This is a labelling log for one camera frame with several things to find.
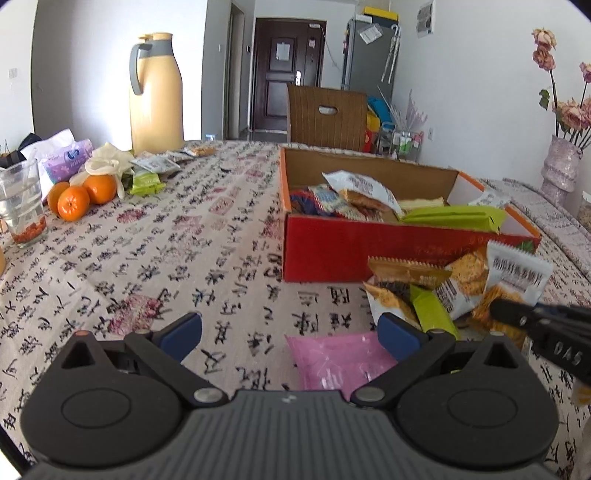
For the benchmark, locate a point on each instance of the grey refrigerator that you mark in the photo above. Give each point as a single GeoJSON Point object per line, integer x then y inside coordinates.
{"type": "Point", "coordinates": [364, 60]}

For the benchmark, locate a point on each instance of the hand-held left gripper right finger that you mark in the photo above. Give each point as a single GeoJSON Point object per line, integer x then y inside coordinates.
{"type": "Point", "coordinates": [399, 334]}

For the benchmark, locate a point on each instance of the brown snack packet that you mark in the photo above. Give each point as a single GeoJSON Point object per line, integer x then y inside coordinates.
{"type": "Point", "coordinates": [406, 270]}

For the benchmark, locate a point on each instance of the green snack packet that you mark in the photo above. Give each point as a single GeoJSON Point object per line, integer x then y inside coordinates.
{"type": "Point", "coordinates": [452, 219]}
{"type": "Point", "coordinates": [431, 314]}

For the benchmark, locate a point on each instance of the cream crumpled cloth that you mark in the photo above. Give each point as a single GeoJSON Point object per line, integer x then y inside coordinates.
{"type": "Point", "coordinates": [108, 159]}

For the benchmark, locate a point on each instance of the white pampas grass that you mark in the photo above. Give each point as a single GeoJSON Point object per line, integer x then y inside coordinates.
{"type": "Point", "coordinates": [413, 115]}

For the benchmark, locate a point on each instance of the white cracker packet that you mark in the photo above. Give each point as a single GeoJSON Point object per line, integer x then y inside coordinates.
{"type": "Point", "coordinates": [517, 272]}

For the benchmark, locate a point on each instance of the red snack packet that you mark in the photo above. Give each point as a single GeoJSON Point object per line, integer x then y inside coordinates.
{"type": "Point", "coordinates": [318, 201]}

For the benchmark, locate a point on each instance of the white snack packet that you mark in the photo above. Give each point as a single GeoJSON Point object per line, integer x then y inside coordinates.
{"type": "Point", "coordinates": [364, 187]}

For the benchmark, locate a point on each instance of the red cardboard box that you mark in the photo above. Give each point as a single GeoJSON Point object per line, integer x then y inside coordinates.
{"type": "Point", "coordinates": [369, 249]}

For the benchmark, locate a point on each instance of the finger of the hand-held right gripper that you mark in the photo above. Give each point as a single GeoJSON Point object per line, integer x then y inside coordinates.
{"type": "Point", "coordinates": [512, 313]}

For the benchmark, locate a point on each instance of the black bag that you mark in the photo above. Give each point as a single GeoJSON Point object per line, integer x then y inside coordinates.
{"type": "Point", "coordinates": [18, 147]}

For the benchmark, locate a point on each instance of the yellow box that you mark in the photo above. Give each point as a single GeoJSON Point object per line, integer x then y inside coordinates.
{"type": "Point", "coordinates": [381, 14]}

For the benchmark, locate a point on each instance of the white sachet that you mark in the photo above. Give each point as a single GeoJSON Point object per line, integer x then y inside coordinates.
{"type": "Point", "coordinates": [173, 159]}
{"type": "Point", "coordinates": [147, 164]}

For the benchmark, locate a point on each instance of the small cracker packet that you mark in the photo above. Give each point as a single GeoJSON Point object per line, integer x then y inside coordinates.
{"type": "Point", "coordinates": [199, 151]}

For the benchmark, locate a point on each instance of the glass cup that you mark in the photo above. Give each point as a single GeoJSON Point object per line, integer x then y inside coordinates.
{"type": "Point", "coordinates": [21, 203]}

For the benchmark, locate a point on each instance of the pink ribbed vase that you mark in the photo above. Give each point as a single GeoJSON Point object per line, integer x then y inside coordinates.
{"type": "Point", "coordinates": [561, 166]}

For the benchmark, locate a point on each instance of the white plastic bag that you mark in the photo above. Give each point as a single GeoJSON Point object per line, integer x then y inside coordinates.
{"type": "Point", "coordinates": [51, 141]}

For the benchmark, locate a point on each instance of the grey patterned cloth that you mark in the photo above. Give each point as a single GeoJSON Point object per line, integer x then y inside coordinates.
{"type": "Point", "coordinates": [554, 217]}

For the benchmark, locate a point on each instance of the red gift box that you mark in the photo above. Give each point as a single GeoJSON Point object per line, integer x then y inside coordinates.
{"type": "Point", "coordinates": [369, 141]}

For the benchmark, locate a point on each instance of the white umbrella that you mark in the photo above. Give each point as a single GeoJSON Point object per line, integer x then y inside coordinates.
{"type": "Point", "coordinates": [392, 50]}

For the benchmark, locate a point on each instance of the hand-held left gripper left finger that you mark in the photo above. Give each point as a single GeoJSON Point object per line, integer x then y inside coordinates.
{"type": "Point", "coordinates": [180, 334]}

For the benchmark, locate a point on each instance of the pink snack packet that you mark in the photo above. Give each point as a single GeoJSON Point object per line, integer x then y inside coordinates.
{"type": "Point", "coordinates": [337, 360]}

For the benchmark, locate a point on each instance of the yellow thermos jug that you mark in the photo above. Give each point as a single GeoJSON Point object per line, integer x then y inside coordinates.
{"type": "Point", "coordinates": [154, 101]}

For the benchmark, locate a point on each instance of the purple tissue pack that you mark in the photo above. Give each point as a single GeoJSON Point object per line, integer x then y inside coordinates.
{"type": "Point", "coordinates": [64, 161]}

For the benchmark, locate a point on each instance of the dried pink rose bouquet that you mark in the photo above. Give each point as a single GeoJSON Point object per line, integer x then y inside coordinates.
{"type": "Point", "coordinates": [570, 113]}

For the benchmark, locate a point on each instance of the brown wooden chair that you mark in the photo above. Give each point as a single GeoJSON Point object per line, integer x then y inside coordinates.
{"type": "Point", "coordinates": [304, 124]}

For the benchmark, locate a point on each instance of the dark brown door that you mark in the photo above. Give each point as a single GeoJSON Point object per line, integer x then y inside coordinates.
{"type": "Point", "coordinates": [272, 92]}

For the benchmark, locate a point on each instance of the glass jar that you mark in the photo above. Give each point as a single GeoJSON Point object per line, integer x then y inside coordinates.
{"type": "Point", "coordinates": [585, 207]}

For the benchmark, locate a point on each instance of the cracker snack packet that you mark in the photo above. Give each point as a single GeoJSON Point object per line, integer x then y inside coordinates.
{"type": "Point", "coordinates": [392, 304]}
{"type": "Point", "coordinates": [464, 281]}
{"type": "Point", "coordinates": [422, 203]}

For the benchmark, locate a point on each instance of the small green packet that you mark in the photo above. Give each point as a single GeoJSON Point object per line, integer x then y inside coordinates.
{"type": "Point", "coordinates": [147, 183]}

